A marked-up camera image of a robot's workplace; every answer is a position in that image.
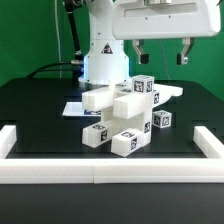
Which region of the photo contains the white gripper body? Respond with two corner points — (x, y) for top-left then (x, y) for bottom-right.
(112, 0), (221, 40)

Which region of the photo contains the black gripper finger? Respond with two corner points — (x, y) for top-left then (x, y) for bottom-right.
(177, 37), (194, 65)
(132, 40), (149, 64)

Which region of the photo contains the white tagged cube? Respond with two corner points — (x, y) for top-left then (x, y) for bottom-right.
(132, 75), (154, 94)

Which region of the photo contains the white chair backrest part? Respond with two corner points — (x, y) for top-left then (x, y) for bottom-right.
(82, 84), (183, 119)

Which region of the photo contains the white chair seat part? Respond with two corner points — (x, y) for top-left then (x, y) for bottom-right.
(101, 107), (152, 146)

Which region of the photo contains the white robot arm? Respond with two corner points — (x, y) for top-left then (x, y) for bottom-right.
(79, 0), (221, 85)

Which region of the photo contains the white sheet with tags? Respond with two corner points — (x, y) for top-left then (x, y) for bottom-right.
(62, 102), (101, 117)

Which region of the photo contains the white U-shaped border fence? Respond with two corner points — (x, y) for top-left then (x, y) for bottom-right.
(0, 125), (224, 184)

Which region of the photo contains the black cable on stand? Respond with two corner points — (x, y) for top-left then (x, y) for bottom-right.
(25, 0), (88, 80)

